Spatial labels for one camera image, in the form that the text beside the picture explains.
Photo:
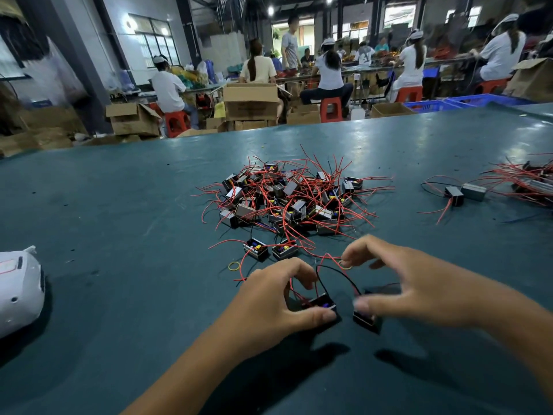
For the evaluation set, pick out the low cardboard box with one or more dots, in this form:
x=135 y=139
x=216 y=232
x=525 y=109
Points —
x=303 y=115

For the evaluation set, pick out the open cardboard box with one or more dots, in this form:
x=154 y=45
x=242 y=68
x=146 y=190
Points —
x=134 y=119

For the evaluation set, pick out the red plastic stool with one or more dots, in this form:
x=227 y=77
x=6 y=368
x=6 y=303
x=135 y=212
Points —
x=494 y=84
x=409 y=93
x=331 y=109
x=176 y=123

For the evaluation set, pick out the shallow cardboard box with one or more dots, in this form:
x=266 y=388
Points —
x=391 y=109

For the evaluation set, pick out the large closed cardboard box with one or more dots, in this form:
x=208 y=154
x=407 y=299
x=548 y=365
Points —
x=250 y=103

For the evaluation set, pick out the single black electronic component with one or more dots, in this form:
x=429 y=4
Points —
x=325 y=301
x=473 y=191
x=454 y=194
x=365 y=320

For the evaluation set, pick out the person's left hand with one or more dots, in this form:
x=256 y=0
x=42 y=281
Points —
x=268 y=311

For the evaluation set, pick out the person's right hand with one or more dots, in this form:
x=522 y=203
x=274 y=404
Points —
x=428 y=285

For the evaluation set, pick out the tilted cardboard box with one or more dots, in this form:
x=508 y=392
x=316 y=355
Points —
x=529 y=79

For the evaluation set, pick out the white plastic shell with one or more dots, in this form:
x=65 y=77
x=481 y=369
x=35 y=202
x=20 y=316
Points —
x=19 y=289

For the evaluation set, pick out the yellow rubber band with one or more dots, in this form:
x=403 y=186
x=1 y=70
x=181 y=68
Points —
x=345 y=263
x=229 y=265

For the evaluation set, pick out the blue plastic crate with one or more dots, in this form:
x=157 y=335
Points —
x=484 y=100
x=429 y=106

